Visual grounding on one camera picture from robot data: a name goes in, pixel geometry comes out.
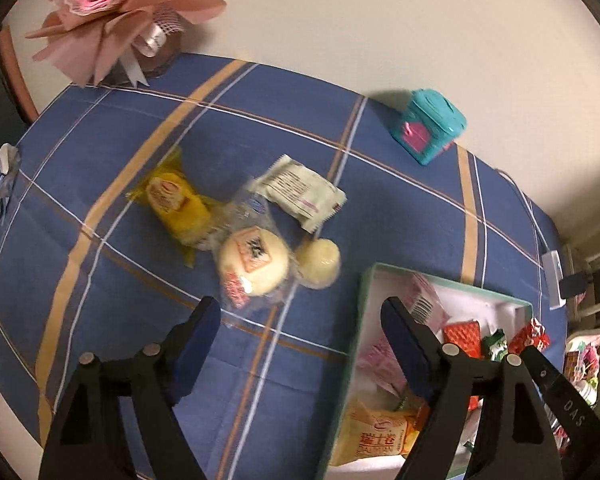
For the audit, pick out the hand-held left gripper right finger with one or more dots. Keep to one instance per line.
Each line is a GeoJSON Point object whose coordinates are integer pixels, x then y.
{"type": "Point", "coordinates": [410, 350]}

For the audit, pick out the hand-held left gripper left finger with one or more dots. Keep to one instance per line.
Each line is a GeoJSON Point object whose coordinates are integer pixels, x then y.
{"type": "Point", "coordinates": [195, 350]}

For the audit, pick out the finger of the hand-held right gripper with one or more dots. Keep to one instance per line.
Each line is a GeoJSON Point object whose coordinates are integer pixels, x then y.
{"type": "Point", "coordinates": [565, 400]}

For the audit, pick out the pink snack packet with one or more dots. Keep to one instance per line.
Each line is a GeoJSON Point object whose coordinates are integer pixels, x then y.
{"type": "Point", "coordinates": [430, 305]}
{"type": "Point", "coordinates": [380, 360]}

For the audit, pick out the red gold-patterned packet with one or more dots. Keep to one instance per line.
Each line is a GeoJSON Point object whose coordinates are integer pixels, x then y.
{"type": "Point", "coordinates": [462, 335]}

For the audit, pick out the green snack packet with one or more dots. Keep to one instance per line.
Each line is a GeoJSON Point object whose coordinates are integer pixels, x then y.
{"type": "Point", "coordinates": [495, 345]}

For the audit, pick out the white shallow box teal rim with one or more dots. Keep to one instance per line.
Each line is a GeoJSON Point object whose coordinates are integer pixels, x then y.
{"type": "Point", "coordinates": [485, 305]}

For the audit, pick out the yellow roll cake packet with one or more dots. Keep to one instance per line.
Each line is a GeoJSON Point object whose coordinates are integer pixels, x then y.
{"type": "Point", "coordinates": [370, 430]}

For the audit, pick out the clear round pastry packet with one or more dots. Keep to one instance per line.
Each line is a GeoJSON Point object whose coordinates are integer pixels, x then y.
{"type": "Point", "coordinates": [252, 260]}

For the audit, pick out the patterned cup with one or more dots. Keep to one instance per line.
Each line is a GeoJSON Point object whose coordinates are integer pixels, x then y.
{"type": "Point", "coordinates": [572, 365]}

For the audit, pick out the pink artificial flower trinkets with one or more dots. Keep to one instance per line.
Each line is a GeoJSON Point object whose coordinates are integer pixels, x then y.
{"type": "Point", "coordinates": [591, 360]}

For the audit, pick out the red cartoon snack packet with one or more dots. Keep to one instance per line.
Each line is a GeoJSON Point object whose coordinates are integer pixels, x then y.
{"type": "Point", "coordinates": [527, 335]}

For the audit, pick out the blue plaid tablecloth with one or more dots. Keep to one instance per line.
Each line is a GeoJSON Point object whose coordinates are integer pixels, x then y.
{"type": "Point", "coordinates": [130, 310]}

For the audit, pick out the round pale pastry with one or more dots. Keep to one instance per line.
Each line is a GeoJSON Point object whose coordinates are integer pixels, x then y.
{"type": "Point", "coordinates": [320, 260]}

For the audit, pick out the white power strip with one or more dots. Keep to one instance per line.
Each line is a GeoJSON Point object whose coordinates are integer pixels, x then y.
{"type": "Point", "coordinates": [552, 270]}

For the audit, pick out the white green-print snack packet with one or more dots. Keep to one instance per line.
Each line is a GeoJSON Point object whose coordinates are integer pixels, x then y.
{"type": "Point", "coordinates": [295, 187]}

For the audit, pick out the teal house-shaped box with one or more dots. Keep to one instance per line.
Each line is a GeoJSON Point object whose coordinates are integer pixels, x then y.
{"type": "Point", "coordinates": [430, 120]}

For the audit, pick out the brown wooden furniture edge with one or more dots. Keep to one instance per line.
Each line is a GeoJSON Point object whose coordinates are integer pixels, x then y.
{"type": "Point", "coordinates": [15, 75]}

